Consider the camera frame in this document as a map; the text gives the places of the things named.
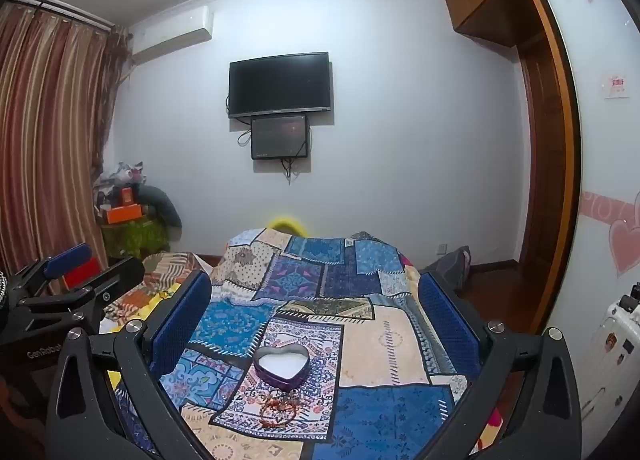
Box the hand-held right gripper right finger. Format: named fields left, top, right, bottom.
left=417, top=270, right=584, bottom=460

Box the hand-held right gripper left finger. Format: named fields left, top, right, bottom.
left=45, top=269, right=213, bottom=460

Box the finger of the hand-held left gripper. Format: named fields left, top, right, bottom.
left=9, top=242, right=94, bottom=301
left=15, top=256, right=147, bottom=337

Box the purple heart-shaped tin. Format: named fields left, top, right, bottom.
left=252, top=344, right=310, bottom=393

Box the red beaded bracelet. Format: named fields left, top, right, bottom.
left=258, top=392, right=297, bottom=429

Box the red box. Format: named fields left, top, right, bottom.
left=61, top=260, right=104, bottom=291

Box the green patterned cabinet cover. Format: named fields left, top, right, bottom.
left=101, top=219, right=169, bottom=261

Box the grey bag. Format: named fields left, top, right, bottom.
left=421, top=245, right=474, bottom=291

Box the orange box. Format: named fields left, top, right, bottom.
left=101, top=204, right=144, bottom=225

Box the white plush toy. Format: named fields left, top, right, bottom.
left=95, top=160, right=147, bottom=191

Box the patchwork blanket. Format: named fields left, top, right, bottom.
left=114, top=226, right=507, bottom=460

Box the striped brown curtain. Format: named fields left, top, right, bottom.
left=0, top=0, right=134, bottom=277

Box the yellow round object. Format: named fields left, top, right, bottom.
left=267, top=213, right=307, bottom=236

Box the wooden door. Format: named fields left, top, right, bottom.
left=516, top=0, right=584, bottom=337

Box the white air conditioner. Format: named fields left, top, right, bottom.
left=128, top=6, right=215, bottom=66

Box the pink heart wall decal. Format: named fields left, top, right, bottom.
left=581, top=189, right=640, bottom=279

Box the small black wall monitor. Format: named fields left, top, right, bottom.
left=250, top=114, right=310, bottom=161

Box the large black wall television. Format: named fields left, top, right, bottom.
left=228, top=52, right=334, bottom=120

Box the curtain rail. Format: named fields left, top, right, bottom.
left=12, top=0, right=128, bottom=33

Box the red and white wall sticker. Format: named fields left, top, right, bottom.
left=602, top=74, right=630, bottom=101

